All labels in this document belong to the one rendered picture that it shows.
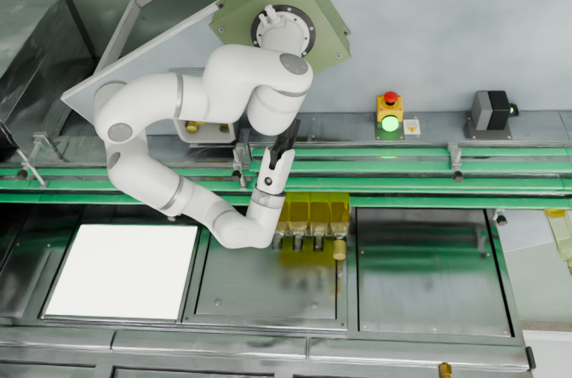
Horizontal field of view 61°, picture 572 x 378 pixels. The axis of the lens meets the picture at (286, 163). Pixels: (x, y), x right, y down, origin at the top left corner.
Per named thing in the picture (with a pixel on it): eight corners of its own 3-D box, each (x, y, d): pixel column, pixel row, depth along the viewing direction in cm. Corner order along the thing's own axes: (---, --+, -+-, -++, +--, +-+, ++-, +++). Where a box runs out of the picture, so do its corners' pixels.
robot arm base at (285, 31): (240, 13, 114) (231, 51, 103) (288, -9, 109) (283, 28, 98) (272, 64, 123) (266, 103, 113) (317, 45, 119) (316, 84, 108)
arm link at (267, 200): (244, 200, 108) (248, 188, 108) (256, 193, 117) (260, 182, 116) (275, 212, 107) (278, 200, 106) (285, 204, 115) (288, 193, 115)
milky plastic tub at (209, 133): (186, 123, 157) (180, 143, 152) (168, 68, 140) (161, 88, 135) (240, 123, 155) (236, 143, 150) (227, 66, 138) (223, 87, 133)
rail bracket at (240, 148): (242, 168, 152) (237, 201, 144) (232, 131, 140) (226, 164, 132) (251, 168, 152) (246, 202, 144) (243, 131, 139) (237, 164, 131)
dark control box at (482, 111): (470, 110, 145) (475, 130, 139) (475, 89, 139) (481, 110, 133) (499, 110, 144) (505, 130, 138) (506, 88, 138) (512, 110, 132)
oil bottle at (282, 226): (276, 181, 157) (269, 239, 143) (274, 170, 153) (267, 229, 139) (293, 181, 156) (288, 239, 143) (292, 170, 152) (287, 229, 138)
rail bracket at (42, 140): (58, 146, 166) (31, 199, 152) (34, 109, 153) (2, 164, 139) (71, 146, 166) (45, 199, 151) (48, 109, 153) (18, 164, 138)
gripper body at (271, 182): (246, 192, 108) (260, 144, 106) (260, 186, 118) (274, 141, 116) (277, 203, 106) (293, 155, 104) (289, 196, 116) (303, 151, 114)
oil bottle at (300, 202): (294, 181, 156) (289, 239, 142) (292, 170, 152) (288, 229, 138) (311, 181, 156) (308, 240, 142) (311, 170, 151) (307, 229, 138)
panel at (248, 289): (81, 226, 167) (42, 322, 145) (77, 220, 165) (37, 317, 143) (346, 230, 157) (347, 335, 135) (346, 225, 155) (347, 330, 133)
